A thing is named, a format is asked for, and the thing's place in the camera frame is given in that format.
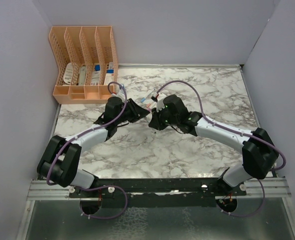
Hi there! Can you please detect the white device in organizer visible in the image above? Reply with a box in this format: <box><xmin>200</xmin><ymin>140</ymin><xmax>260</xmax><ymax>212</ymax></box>
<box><xmin>77</xmin><ymin>65</ymin><xmax>87</xmax><ymax>86</ymax></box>

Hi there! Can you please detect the white paper card in organizer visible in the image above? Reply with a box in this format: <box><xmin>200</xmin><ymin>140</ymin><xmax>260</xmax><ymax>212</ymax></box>
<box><xmin>62</xmin><ymin>62</ymin><xmax>74</xmax><ymax>86</ymax></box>

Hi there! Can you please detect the blue cap marker pen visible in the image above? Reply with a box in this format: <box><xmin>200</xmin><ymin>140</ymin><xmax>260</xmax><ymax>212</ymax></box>
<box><xmin>140</xmin><ymin>88</ymin><xmax>155</xmax><ymax>103</ymax></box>

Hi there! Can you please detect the blue white box in organizer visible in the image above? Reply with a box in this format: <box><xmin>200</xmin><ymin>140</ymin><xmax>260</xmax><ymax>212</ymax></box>
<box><xmin>90</xmin><ymin>64</ymin><xmax>101</xmax><ymax>86</ymax></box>

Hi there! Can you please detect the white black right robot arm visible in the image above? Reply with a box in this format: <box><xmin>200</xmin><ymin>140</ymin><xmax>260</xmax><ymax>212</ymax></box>
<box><xmin>148</xmin><ymin>94</ymin><xmax>279</xmax><ymax>196</ymax></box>

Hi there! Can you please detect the peach plastic file organizer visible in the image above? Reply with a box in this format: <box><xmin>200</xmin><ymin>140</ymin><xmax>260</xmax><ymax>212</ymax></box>
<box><xmin>49</xmin><ymin>26</ymin><xmax>119</xmax><ymax>105</ymax></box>

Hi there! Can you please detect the red white box in organizer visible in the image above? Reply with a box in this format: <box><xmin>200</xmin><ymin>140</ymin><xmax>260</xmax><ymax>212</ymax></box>
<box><xmin>103</xmin><ymin>62</ymin><xmax>114</xmax><ymax>85</ymax></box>

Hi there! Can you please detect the black metal base rail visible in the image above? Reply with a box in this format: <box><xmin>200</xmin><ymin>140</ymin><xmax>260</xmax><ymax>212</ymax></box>
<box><xmin>37</xmin><ymin>162</ymin><xmax>248</xmax><ymax>208</ymax></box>

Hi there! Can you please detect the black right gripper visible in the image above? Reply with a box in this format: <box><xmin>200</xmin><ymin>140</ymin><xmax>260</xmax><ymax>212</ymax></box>
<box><xmin>149</xmin><ymin>104</ymin><xmax>179</xmax><ymax>132</ymax></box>

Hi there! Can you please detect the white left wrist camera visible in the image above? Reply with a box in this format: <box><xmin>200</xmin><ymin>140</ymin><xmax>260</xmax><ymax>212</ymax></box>
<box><xmin>111</xmin><ymin>84</ymin><xmax>126</xmax><ymax>103</ymax></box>

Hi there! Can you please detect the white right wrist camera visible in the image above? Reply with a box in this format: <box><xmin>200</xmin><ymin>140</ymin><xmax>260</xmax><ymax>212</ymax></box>
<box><xmin>152</xmin><ymin>93</ymin><xmax>166</xmax><ymax>112</ymax></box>

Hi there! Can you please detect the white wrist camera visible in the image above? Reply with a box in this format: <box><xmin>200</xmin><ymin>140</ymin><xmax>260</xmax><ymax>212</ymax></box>
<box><xmin>152</xmin><ymin>93</ymin><xmax>166</xmax><ymax>112</ymax></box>
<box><xmin>111</xmin><ymin>84</ymin><xmax>126</xmax><ymax>103</ymax></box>

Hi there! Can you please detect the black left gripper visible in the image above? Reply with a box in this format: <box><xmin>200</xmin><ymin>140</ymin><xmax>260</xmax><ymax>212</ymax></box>
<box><xmin>115</xmin><ymin>98</ymin><xmax>150</xmax><ymax>125</ymax></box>

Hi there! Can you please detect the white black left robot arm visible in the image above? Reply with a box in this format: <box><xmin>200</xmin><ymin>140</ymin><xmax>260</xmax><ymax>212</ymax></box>
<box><xmin>36</xmin><ymin>96</ymin><xmax>150</xmax><ymax>198</ymax></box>

